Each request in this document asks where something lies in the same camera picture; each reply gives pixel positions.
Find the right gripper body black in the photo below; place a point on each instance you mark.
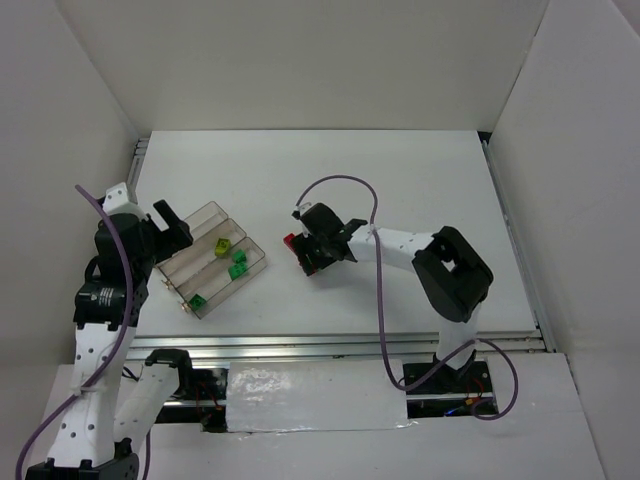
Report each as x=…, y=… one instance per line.
x=310, y=248

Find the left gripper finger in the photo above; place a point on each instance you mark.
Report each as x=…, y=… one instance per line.
x=167, y=213
x=174, y=239

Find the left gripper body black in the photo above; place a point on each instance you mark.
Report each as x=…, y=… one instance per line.
x=170, y=232

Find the lime small lego brick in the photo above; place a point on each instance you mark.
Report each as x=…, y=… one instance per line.
x=222, y=247

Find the green lego brick with print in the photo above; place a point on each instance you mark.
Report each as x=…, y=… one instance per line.
x=239, y=256

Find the green square lego brick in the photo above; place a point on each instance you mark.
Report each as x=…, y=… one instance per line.
x=237, y=270

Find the green hollow lego brick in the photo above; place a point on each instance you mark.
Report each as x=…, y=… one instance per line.
x=196, y=302

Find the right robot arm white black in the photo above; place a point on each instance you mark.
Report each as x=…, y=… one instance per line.
x=454, y=278

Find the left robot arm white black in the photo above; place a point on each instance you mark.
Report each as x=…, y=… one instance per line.
x=98, y=438

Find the red flat lego plate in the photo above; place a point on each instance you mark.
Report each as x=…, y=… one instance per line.
x=289, y=241

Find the clear bin near compartment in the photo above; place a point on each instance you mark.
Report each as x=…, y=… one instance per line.
x=213, y=283

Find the white tape cover panel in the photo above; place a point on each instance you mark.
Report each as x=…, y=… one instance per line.
x=333, y=395

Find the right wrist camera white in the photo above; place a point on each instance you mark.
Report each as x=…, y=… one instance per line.
x=301, y=209

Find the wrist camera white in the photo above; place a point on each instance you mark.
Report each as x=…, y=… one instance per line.
x=301, y=209
x=120, y=198

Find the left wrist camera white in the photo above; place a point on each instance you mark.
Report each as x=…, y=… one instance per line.
x=120, y=198

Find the aluminium rail frame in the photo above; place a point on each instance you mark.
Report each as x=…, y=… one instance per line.
x=416, y=181

